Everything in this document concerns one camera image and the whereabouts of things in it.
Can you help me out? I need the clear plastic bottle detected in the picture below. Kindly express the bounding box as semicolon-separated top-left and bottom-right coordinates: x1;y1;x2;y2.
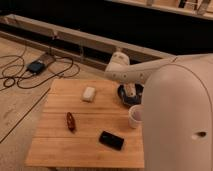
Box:
124;88;136;97

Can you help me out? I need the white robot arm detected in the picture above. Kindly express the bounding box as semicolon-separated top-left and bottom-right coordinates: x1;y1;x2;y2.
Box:
105;52;213;171

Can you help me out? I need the dark ceramic bowl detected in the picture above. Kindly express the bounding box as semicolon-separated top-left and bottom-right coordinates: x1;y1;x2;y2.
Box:
117;84;144;107

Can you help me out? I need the black rectangular case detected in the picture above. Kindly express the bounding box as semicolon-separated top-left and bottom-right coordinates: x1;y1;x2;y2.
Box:
99;131;124;150

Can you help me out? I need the wooden table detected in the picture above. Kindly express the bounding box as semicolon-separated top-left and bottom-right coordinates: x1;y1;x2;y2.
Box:
26;79;144;169

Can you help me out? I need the long wooden beam frame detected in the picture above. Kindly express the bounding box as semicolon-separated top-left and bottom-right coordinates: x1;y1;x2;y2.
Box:
0;14;175;72

